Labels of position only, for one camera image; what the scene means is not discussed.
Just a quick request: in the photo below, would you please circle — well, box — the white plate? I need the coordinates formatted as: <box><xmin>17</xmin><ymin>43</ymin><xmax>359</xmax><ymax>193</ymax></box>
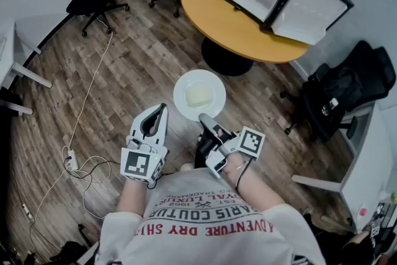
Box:
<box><xmin>172</xmin><ymin>69</ymin><xmax>227</xmax><ymax>122</ymax></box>

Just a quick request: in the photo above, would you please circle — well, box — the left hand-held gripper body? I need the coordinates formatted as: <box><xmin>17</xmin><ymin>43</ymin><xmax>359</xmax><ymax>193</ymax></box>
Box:
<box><xmin>120</xmin><ymin>133</ymin><xmax>170</xmax><ymax>186</ymax></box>

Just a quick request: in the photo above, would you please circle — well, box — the clear bottle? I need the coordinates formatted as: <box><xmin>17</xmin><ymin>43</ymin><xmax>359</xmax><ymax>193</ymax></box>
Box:
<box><xmin>321</xmin><ymin>97</ymin><xmax>339</xmax><ymax>116</ymax></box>

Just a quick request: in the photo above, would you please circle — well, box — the person's right forearm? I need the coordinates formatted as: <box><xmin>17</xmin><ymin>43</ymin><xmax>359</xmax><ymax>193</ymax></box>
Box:
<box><xmin>224</xmin><ymin>152</ymin><xmax>287</xmax><ymax>214</ymax></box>

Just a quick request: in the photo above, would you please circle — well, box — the person's white printed shirt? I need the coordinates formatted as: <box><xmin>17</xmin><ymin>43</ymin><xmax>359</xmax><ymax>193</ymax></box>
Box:
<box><xmin>94</xmin><ymin>168</ymin><xmax>327</xmax><ymax>265</ymax></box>

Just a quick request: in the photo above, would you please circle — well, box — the person's left forearm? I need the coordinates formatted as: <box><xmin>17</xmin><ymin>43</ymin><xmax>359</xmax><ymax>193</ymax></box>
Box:
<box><xmin>115</xmin><ymin>177</ymin><xmax>156</xmax><ymax>218</ymax></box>

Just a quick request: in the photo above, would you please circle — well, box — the small white power strip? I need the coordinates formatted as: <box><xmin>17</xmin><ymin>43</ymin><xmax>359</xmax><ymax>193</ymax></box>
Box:
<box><xmin>20</xmin><ymin>202</ymin><xmax>34</xmax><ymax>222</ymax></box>

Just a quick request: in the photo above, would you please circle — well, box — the black jacket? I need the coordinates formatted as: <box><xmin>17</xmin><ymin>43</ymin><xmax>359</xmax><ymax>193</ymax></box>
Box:
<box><xmin>322</xmin><ymin>66</ymin><xmax>367</xmax><ymax>112</ymax></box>

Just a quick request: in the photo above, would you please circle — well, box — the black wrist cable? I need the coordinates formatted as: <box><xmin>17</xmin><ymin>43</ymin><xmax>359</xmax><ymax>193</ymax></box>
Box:
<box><xmin>234</xmin><ymin>157</ymin><xmax>253</xmax><ymax>194</ymax></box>

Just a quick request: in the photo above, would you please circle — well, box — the white floor cable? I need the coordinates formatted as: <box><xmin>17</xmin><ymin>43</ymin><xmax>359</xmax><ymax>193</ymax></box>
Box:
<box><xmin>29</xmin><ymin>17</ymin><xmax>114</xmax><ymax>235</ymax></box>

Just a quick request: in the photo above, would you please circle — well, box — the round yellow table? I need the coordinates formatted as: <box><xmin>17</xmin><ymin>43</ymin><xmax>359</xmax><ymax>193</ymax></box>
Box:
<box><xmin>180</xmin><ymin>0</ymin><xmax>311</xmax><ymax>77</ymax></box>

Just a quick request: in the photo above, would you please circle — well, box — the white desk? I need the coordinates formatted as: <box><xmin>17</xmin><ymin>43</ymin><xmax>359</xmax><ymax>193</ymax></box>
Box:
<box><xmin>290</xmin><ymin>101</ymin><xmax>397</xmax><ymax>234</ymax></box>
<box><xmin>0</xmin><ymin>19</ymin><xmax>53</xmax><ymax>117</ymax></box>

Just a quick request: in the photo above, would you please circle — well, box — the black bag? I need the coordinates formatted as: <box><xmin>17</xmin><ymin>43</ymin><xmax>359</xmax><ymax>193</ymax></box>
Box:
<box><xmin>48</xmin><ymin>240</ymin><xmax>90</xmax><ymax>262</ymax></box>

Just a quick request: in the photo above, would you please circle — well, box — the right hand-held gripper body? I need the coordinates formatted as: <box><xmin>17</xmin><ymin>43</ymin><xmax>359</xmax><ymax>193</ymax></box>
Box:
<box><xmin>205</xmin><ymin>125</ymin><xmax>266</xmax><ymax>179</ymax></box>

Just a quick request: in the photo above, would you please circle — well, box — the pale yellow food piece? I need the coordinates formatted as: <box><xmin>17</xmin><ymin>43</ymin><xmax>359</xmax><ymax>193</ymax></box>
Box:
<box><xmin>184</xmin><ymin>86</ymin><xmax>216</xmax><ymax>109</ymax></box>

